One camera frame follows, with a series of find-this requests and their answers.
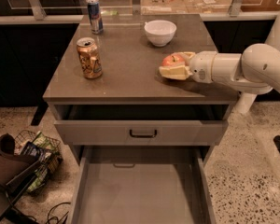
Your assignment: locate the blue energy drink can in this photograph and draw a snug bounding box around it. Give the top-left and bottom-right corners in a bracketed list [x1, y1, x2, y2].
[86, 0, 104, 34]

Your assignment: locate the gold soda can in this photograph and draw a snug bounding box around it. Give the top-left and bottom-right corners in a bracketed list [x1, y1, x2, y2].
[77, 37, 103, 79]

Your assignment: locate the grey middle drawer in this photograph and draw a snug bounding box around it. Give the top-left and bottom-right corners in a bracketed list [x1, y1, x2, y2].
[66, 147, 216, 224]

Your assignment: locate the wire basket with snack bags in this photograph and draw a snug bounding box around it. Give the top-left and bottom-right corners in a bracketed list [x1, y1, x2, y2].
[15, 130, 63, 194]

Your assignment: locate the white diagonal pole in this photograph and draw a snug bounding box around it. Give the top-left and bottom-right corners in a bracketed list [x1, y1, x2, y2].
[241, 11, 280, 93]

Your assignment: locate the grey top drawer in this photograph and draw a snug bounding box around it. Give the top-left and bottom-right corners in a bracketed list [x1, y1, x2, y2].
[55, 105, 228, 146]

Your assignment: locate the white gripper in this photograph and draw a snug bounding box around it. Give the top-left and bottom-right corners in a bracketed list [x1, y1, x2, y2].
[159, 51, 217, 84]

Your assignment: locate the red apple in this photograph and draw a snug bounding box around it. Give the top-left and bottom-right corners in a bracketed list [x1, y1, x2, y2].
[161, 54, 185, 66]

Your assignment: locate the grey drawer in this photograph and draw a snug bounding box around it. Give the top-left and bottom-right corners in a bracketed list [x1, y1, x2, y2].
[55, 105, 228, 146]
[66, 147, 216, 224]

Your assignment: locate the black floor cable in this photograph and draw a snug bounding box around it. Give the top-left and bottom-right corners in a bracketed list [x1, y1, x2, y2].
[45, 202, 72, 224]

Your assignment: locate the grey drawer cabinet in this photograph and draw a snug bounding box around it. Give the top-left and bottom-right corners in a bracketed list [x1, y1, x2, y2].
[44, 14, 238, 160]

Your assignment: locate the white ceramic bowl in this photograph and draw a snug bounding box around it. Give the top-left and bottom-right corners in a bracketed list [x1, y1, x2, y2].
[144, 20, 176, 47]

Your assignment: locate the cardboard box left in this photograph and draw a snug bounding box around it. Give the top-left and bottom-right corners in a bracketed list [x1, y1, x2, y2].
[140, 0, 188, 14]

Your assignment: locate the brown chair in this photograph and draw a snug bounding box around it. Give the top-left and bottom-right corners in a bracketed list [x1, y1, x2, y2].
[0, 133, 40, 221]

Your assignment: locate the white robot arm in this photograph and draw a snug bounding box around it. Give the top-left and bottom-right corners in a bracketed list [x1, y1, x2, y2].
[159, 44, 280, 95]

